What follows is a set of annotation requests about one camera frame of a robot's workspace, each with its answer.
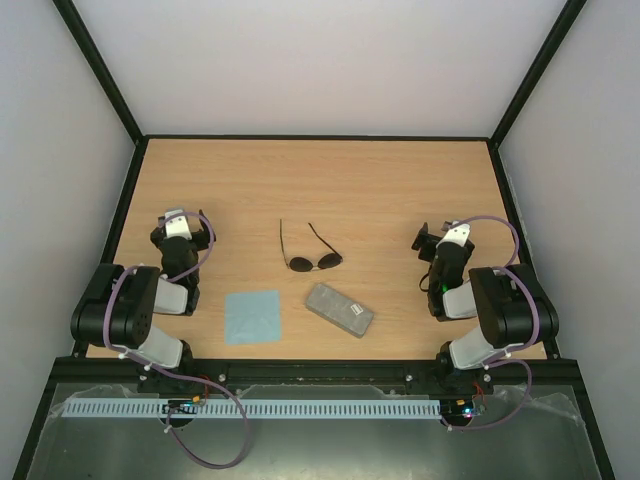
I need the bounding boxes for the light blue cleaning cloth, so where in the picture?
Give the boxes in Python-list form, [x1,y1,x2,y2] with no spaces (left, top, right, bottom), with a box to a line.
[224,290,282,345]

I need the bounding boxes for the black round sunglasses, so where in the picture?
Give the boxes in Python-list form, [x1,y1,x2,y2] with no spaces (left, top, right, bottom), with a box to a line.
[278,219,344,273]

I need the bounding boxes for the grey glasses case green inside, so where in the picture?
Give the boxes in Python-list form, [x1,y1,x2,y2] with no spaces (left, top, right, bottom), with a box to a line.
[305,283,375,338]

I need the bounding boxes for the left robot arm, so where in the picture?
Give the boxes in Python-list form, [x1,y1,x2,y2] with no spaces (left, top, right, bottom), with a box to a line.
[70,208,216,395]

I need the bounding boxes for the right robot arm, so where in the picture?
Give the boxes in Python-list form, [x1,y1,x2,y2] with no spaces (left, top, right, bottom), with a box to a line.
[412,222,559,394]

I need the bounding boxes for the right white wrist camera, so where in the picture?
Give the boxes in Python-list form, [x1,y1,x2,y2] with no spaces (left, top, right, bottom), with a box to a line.
[438,221,471,247]

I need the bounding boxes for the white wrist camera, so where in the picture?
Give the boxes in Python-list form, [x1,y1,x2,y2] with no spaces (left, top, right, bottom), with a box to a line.
[438,221,471,247]
[163,208,192,240]

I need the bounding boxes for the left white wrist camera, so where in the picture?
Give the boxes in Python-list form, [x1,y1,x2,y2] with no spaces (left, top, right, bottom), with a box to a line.
[163,208,192,240]

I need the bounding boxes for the black aluminium frame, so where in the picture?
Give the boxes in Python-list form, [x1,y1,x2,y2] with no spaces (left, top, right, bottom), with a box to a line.
[13,0,586,479]

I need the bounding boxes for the black front mounting rail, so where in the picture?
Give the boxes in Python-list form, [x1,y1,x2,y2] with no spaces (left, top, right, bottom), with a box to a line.
[49,355,581,399]

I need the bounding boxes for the light blue slotted cable duct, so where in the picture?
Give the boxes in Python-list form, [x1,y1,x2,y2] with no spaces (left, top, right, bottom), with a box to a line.
[61,398,441,420]

